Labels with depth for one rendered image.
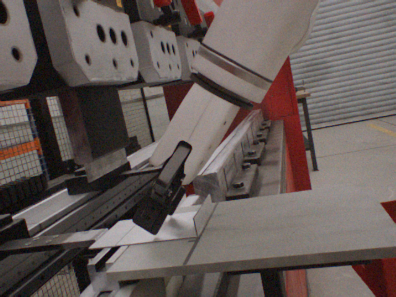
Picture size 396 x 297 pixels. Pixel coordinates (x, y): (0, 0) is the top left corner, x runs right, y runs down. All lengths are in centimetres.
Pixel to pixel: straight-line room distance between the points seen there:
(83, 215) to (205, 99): 52
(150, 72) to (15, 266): 37
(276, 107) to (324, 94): 532
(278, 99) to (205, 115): 219
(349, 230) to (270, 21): 20
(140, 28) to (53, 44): 20
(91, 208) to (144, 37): 45
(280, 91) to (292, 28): 217
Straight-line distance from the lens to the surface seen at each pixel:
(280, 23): 38
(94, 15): 41
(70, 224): 80
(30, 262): 71
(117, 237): 48
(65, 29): 35
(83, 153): 41
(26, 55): 29
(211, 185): 87
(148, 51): 53
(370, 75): 802
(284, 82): 255
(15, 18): 30
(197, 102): 38
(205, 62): 39
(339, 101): 792
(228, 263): 35
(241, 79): 38
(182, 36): 73
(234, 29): 38
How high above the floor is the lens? 115
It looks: 8 degrees down
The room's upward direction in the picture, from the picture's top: 12 degrees counter-clockwise
